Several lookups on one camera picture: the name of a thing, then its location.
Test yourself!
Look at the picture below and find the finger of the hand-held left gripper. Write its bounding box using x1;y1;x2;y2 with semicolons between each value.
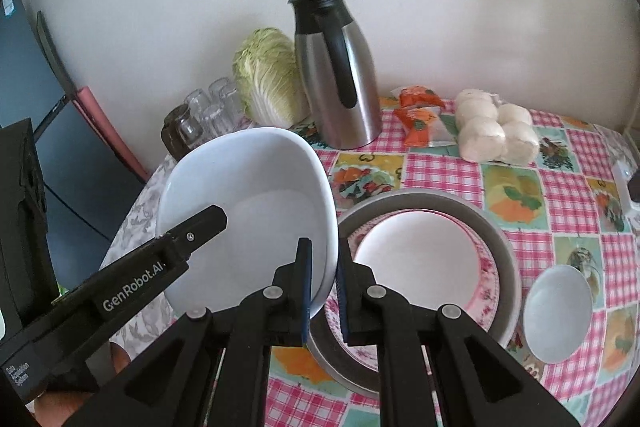
155;205;228;268

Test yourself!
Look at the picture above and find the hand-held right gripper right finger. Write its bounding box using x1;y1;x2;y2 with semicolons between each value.
334;252;581;427

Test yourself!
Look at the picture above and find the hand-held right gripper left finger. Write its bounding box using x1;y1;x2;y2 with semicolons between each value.
65;237;314;427

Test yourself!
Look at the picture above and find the white bowl with red print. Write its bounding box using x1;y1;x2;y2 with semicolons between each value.
156;128;327;320

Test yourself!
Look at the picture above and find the pink floral porcelain plate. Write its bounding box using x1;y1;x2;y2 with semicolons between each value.
325;209;501;370

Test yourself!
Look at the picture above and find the large stainless steel plate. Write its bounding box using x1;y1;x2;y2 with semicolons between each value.
306;188;521;395

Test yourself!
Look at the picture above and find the person's left hand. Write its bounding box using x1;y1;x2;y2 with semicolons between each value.
30;342;132;427

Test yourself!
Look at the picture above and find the grey floral lace tablecloth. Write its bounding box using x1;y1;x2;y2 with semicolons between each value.
100;152;177;358

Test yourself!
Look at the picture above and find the clear drinking glass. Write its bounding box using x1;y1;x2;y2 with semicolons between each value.
209;78;243;118
184;88;209;122
200;103;236;140

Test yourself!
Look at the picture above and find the pink board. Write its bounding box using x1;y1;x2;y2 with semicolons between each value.
72;87;151;182

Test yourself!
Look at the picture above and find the pink checkered picture tablecloth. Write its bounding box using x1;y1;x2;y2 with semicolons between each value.
240;94;640;427

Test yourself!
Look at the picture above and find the napa cabbage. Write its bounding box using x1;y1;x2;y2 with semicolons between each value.
231;27;311;130

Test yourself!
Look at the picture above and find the orange snack packet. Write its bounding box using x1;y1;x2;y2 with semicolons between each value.
397;87;446;110
394;107;441;146

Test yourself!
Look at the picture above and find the stainless steel thermos jug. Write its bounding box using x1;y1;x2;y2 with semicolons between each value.
287;0;383;150

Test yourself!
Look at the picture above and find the bag of white steamed buns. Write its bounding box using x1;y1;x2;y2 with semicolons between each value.
452;88;541;166

